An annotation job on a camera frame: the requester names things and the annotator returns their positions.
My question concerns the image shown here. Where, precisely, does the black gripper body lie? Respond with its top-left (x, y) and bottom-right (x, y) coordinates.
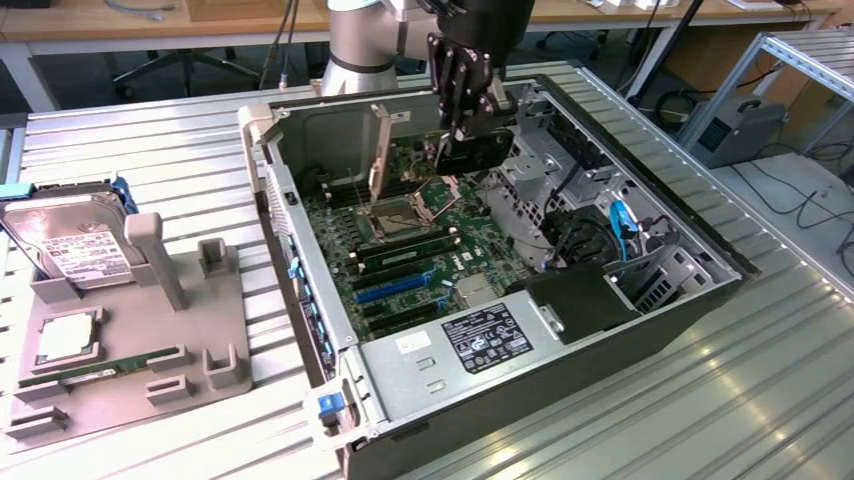
top-left (431, 0), bottom-right (536, 71)

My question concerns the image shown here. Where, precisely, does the graphics card with metal bracket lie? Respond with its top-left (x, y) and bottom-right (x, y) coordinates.
top-left (365, 102), bottom-right (516, 207)

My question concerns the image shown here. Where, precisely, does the silver metal disk bay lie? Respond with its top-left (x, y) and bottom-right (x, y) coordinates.
top-left (490, 123), bottom-right (626, 211)

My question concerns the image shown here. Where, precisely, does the metal socket cover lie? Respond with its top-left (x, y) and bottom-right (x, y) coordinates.
top-left (408, 174), bottom-right (470, 222)

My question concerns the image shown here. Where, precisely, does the thin metal locking lever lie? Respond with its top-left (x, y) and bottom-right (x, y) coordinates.
top-left (344, 166), bottom-right (369, 212)

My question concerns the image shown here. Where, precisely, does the black RAM slot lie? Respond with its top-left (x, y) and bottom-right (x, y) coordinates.
top-left (321, 171), bottom-right (413, 197)
top-left (349, 227), bottom-right (459, 259)
top-left (324, 180), bottom-right (416, 209)
top-left (352, 233), bottom-right (462, 266)

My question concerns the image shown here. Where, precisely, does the black slanted pole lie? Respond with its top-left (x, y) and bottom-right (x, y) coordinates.
top-left (624, 0), bottom-right (706, 101)

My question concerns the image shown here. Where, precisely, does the CPU socket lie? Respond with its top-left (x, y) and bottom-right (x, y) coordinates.
top-left (363, 199), bottom-right (428, 241)

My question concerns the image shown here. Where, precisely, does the green motherboard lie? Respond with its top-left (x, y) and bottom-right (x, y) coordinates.
top-left (296, 167), bottom-right (535, 341)

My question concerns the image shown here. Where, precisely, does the RAM stick with white label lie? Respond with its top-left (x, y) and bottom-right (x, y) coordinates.
top-left (356, 238), bottom-right (463, 275)

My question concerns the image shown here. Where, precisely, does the long black expansion slot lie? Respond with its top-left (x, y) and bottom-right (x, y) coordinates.
top-left (368, 312), bottom-right (442, 337)
top-left (349, 263), bottom-right (429, 292)
top-left (364, 299), bottom-right (439, 324)

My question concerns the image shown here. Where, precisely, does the black office chair base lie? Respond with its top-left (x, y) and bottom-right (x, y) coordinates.
top-left (109, 47), bottom-right (263, 100)

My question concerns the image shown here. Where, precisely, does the silver chipset heatsink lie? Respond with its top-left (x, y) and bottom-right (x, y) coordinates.
top-left (455, 276), bottom-right (500, 307)

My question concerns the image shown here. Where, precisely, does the black plastic air shroud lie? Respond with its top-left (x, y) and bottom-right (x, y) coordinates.
top-left (504, 262), bottom-right (643, 347)

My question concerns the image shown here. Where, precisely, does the perforated metal disk bay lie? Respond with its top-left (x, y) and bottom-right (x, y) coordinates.
top-left (603, 244), bottom-right (712, 315)

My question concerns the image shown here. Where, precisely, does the silver power supply unit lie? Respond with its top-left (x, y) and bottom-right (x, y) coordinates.
top-left (345, 291), bottom-right (570, 427)

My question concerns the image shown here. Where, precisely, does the open black PC case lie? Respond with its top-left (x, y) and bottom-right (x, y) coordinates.
top-left (237, 72), bottom-right (763, 480)

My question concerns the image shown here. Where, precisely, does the hard disk with blue rails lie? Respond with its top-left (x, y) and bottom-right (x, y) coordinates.
top-left (0, 172), bottom-right (140, 291)

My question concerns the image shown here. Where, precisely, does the blue case latch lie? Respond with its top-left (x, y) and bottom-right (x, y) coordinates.
top-left (316, 393), bottom-right (347, 420)

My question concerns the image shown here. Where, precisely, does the grey printed parts rack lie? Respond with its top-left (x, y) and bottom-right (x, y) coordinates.
top-left (1, 212), bottom-right (256, 454)

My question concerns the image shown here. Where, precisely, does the silver CPU chip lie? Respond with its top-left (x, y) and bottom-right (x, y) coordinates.
top-left (33, 314), bottom-right (99, 364)

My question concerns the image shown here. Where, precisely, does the green RAM stick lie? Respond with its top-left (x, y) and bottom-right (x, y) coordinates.
top-left (16, 349), bottom-right (168, 391)

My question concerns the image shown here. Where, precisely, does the wooden desk with white frame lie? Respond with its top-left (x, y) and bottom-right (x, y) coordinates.
top-left (0, 0), bottom-right (335, 114)
top-left (526, 0), bottom-right (842, 99)

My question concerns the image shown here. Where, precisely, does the thin cable with metal plug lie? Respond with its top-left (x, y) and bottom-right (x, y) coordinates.
top-left (263, 0), bottom-right (300, 92)

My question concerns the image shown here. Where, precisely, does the coiled black cable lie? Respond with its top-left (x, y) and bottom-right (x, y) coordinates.
top-left (655, 88), bottom-right (699, 126)

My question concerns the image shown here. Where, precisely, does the black power wire bundle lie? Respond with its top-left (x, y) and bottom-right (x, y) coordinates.
top-left (538, 192), bottom-right (626, 275)

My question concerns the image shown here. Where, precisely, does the blue SATA wire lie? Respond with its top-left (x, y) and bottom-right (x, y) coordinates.
top-left (607, 198), bottom-right (643, 262)

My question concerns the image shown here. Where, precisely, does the grey box with handle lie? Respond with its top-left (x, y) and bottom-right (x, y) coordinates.
top-left (692, 98), bottom-right (790, 170)

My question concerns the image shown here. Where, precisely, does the light blue network cable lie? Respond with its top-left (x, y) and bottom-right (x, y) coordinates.
top-left (103, 0), bottom-right (180, 22)

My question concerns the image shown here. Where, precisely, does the aluminium profile frame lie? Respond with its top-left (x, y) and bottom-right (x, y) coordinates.
top-left (676, 29), bottom-right (854, 154)

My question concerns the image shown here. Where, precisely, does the thin black wire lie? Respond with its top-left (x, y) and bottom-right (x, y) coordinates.
top-left (730, 162), bottom-right (854, 236)

